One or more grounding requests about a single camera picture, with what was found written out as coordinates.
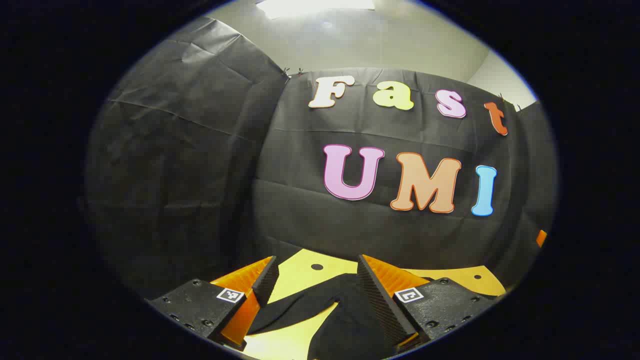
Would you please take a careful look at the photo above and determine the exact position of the black backdrop cloth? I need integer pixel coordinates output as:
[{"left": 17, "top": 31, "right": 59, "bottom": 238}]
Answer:
[{"left": 84, "top": 15, "right": 558, "bottom": 301}]

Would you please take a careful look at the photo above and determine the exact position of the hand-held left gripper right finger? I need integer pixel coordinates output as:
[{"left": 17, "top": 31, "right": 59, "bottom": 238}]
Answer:
[{"left": 356, "top": 253, "right": 501, "bottom": 353}]

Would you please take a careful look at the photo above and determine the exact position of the black polo shirt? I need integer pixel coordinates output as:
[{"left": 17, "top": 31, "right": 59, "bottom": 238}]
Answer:
[{"left": 247, "top": 272, "right": 396, "bottom": 360}]

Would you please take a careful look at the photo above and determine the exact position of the ceiling light panel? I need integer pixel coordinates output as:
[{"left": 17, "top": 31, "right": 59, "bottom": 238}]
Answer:
[{"left": 255, "top": 0, "right": 376, "bottom": 20}]

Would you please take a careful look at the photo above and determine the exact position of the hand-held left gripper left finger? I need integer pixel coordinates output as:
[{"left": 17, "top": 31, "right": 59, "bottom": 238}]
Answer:
[{"left": 145, "top": 255, "right": 280, "bottom": 352}]

